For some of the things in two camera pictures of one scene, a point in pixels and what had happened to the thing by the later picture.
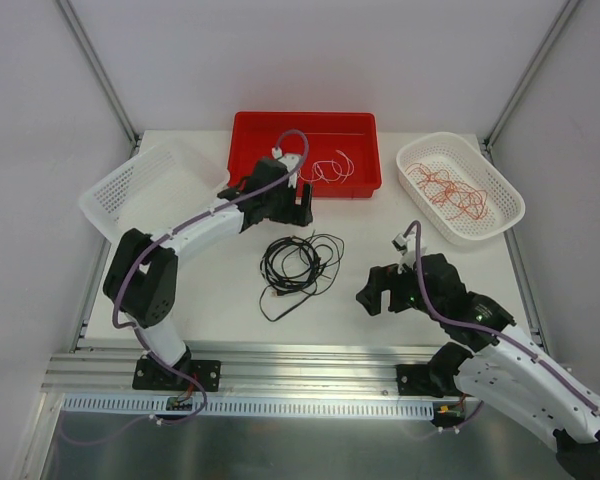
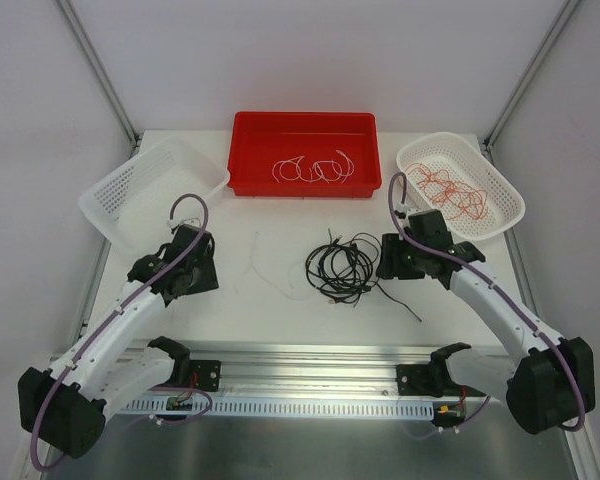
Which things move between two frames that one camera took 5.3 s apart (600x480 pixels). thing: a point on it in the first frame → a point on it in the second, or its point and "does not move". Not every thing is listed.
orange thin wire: (469, 200) does not move
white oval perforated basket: (455, 189) does not move
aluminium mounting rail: (259, 371) does not move
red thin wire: (442, 189) does not move
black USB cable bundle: (296, 267) → (343, 270)
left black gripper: (290, 208) → (203, 270)
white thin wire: (330, 170) does not move
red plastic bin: (338, 151) does not move
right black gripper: (387, 288) → (392, 257)
